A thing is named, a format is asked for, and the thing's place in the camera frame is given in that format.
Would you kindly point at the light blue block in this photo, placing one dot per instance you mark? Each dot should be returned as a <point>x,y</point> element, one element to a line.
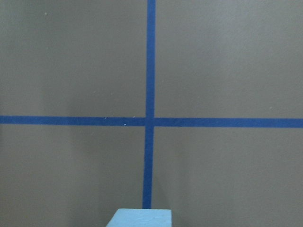
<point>141,218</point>

